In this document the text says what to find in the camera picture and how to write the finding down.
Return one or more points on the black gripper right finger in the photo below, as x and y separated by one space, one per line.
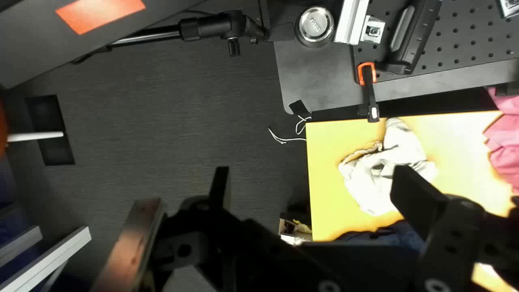
418 200

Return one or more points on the round silver knob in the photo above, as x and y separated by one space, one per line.
316 27

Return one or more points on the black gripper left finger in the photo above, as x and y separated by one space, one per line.
220 187

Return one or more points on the silver aluminium bracket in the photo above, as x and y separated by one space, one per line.
356 25

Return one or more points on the black perforated board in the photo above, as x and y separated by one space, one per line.
466 33

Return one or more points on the pink cloth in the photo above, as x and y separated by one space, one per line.
504 139

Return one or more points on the white crumpled cloth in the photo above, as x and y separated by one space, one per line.
369 173

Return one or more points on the navy blue cloth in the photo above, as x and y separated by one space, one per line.
398 236

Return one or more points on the orange handled clamp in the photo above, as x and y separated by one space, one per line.
368 79

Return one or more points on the black tripod pole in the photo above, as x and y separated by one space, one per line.
230 27

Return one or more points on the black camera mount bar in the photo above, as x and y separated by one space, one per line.
413 30

